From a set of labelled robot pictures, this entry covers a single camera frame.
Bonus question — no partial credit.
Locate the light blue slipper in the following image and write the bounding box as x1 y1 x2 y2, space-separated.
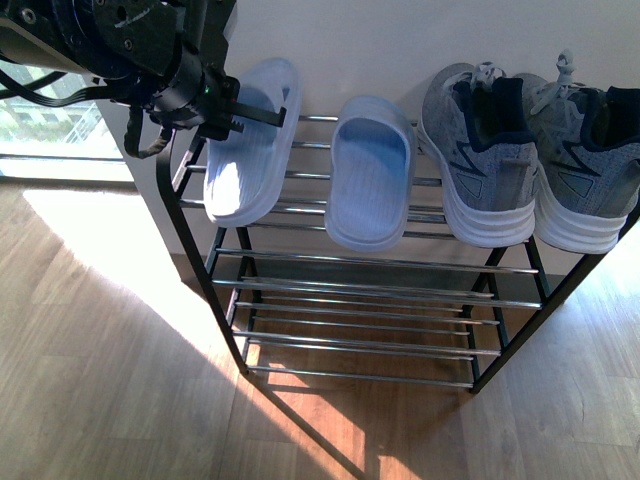
324 96 417 252
203 58 302 228

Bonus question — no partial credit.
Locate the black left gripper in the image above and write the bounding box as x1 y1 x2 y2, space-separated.
130 47 285 141

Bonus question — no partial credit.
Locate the grey sneaker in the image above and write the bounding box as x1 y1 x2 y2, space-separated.
519 49 639 254
418 62 539 248

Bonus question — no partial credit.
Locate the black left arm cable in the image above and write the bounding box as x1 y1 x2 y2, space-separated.
0 52 176 160

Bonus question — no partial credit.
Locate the black metal shoe rack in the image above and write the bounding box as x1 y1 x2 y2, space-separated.
155 113 640 396

